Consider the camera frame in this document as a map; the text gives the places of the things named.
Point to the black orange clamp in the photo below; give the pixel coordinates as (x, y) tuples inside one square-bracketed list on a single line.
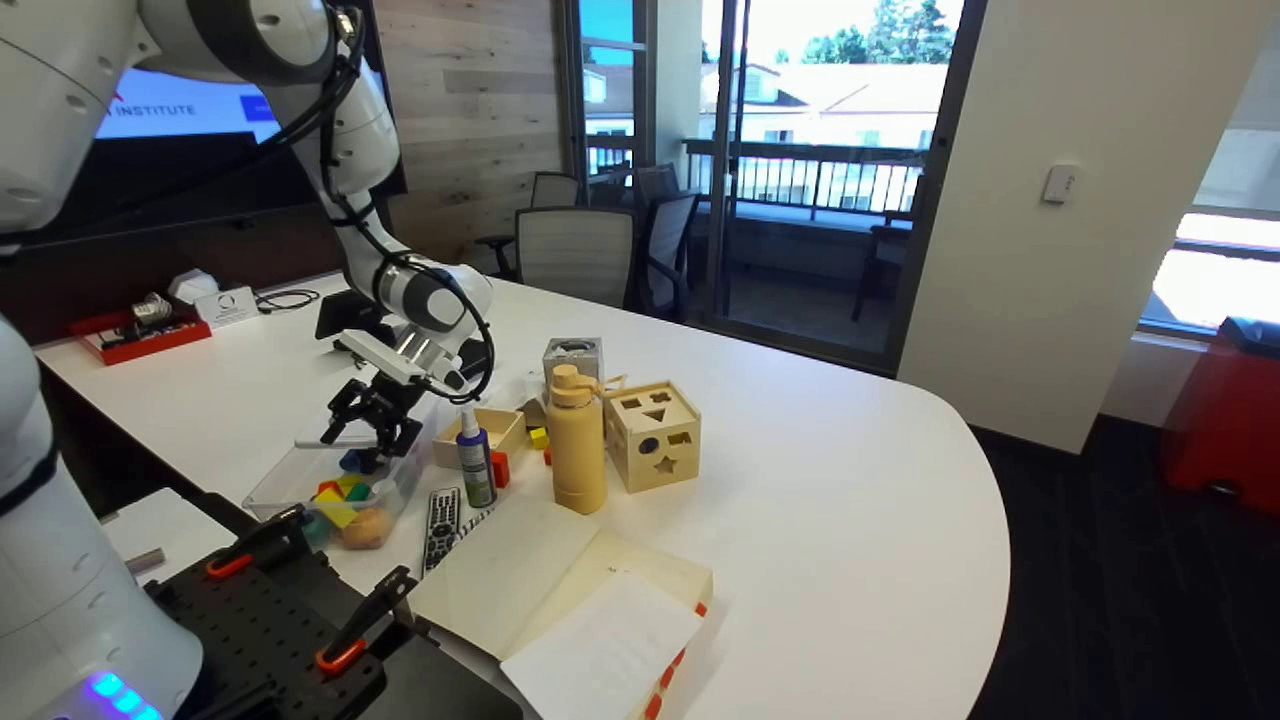
[(252, 545), (364, 622)]

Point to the white round device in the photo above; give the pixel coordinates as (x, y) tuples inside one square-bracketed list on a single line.
[(190, 284)]

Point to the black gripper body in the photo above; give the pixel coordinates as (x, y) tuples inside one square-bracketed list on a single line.
[(383, 393)]

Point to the red cabinet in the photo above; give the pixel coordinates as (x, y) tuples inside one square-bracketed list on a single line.
[(1224, 412)]

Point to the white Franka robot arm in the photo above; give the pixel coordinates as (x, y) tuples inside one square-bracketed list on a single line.
[(52, 602)]

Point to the open cardboard box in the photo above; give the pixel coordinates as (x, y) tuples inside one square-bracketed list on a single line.
[(534, 587)]

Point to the orange fruit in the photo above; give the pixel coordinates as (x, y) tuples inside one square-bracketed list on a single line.
[(364, 530)]

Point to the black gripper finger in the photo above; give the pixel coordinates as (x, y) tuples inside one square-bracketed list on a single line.
[(347, 416), (399, 433)]

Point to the dark balcony chair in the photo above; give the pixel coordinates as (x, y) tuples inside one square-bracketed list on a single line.
[(885, 253)]

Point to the balcony railing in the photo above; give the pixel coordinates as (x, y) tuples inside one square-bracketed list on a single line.
[(800, 152)]

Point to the grey mesh office chair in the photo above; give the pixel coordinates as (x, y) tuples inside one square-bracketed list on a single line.
[(572, 253)]

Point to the white power adapter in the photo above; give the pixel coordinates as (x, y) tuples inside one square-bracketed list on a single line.
[(230, 307)]

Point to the wall television screen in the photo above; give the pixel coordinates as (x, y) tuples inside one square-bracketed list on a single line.
[(184, 107)]

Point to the small bottle with blue cap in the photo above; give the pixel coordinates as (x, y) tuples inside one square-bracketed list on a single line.
[(479, 464)]

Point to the red block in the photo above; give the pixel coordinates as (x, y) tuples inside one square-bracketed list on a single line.
[(502, 470)]

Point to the white light switch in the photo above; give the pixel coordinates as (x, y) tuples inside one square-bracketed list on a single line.
[(1057, 183)]

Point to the blue block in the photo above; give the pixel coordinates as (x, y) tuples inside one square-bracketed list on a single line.
[(360, 463)]

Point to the tan plastic bottle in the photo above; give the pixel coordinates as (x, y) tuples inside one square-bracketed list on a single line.
[(577, 446)]

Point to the grey metal cup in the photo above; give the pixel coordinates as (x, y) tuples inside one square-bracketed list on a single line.
[(572, 349)]

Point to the wooden shape sorter cube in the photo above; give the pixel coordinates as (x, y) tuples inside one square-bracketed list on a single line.
[(654, 439)]

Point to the red tray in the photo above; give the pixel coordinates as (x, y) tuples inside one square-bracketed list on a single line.
[(141, 342)]

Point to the white paper sheet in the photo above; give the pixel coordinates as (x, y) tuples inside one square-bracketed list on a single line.
[(165, 524)]

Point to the black mounting plate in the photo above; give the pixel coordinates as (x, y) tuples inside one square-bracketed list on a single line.
[(264, 625)]

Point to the clear plastic container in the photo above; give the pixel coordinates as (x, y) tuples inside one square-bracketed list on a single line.
[(321, 484)]

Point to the dark office chair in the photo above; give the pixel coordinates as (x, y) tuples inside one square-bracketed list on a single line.
[(665, 234)]

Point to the small yellow block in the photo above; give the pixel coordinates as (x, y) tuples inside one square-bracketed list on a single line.
[(534, 439)]

